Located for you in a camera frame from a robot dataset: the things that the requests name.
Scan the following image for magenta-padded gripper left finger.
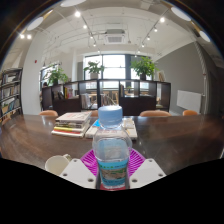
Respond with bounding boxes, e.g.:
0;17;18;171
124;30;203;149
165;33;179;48
59;148;99;190

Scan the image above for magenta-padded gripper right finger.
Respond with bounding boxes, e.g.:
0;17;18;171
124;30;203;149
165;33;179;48
127;148;167;190

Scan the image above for clear blue-capped water bottle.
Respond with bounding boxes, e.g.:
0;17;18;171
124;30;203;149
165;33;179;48
92;105;133;191

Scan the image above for cream ceramic mug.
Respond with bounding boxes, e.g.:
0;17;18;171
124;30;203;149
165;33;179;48
44;153;73;177

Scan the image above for flat round red coaster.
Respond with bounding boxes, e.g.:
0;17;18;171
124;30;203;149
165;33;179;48
99;183;128;192

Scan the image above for large blue-covered book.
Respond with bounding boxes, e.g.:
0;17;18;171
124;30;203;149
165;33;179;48
84;117;138;140

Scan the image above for stack of books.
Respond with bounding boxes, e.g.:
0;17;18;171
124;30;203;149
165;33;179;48
51;111;93;139

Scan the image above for row of orange chairs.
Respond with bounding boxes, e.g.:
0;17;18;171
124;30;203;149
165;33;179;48
38;109;199;118

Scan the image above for dark open shelf unit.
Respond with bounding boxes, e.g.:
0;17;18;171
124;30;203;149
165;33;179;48
41;79;172;117

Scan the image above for small bushy potted plant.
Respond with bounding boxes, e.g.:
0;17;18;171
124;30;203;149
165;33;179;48
46;66;69;86

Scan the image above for large dark-potted green plant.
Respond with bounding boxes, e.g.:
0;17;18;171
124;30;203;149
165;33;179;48
130;55;159;81

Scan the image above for white-potted green plant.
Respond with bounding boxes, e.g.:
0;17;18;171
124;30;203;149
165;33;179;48
83;60;105;80

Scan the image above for ceiling air conditioner cassette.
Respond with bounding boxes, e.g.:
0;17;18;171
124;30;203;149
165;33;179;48
103;29;128;45

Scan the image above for ceiling track spotlights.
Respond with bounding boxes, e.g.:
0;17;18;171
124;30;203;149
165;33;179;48
19;10;166;54

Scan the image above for white wall panel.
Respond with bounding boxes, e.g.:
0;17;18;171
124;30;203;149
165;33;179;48
176;89;203;114

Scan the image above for tall wall bookshelf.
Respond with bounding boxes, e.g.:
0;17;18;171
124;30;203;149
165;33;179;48
0;67;24;126

